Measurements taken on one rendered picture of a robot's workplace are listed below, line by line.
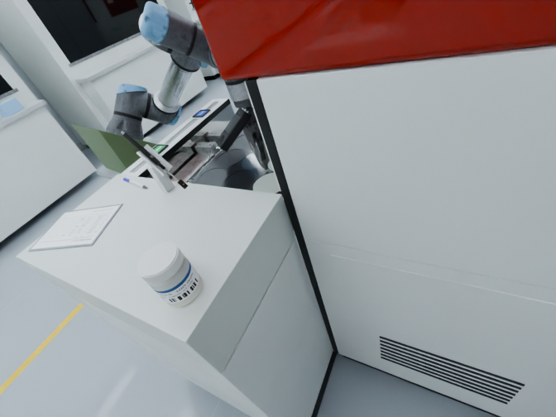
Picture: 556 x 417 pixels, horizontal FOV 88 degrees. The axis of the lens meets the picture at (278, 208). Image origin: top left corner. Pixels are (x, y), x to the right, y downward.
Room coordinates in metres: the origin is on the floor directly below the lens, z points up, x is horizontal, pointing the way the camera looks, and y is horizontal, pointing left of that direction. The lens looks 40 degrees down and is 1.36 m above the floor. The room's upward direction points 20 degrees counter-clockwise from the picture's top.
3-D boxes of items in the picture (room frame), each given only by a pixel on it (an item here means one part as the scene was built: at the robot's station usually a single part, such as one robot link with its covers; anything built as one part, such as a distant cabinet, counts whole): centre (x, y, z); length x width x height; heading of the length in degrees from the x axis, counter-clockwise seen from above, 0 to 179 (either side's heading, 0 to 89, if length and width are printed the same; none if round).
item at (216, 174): (0.81, 0.01, 0.90); 0.34 x 0.34 x 0.01; 50
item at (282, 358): (0.82, 0.14, 0.41); 0.96 x 0.64 x 0.82; 140
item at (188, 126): (1.09, 0.25, 0.89); 0.55 x 0.09 x 0.14; 140
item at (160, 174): (0.69, 0.25, 1.03); 0.06 x 0.04 x 0.13; 50
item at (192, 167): (0.97, 0.23, 0.87); 0.36 x 0.08 x 0.03; 140
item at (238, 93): (0.74, -0.02, 1.14); 0.08 x 0.08 x 0.05
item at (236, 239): (0.58, 0.33, 0.89); 0.62 x 0.35 x 0.14; 50
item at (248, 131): (0.74, -0.03, 1.06); 0.09 x 0.08 x 0.12; 104
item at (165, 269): (0.34, 0.21, 1.01); 0.07 x 0.07 x 0.10
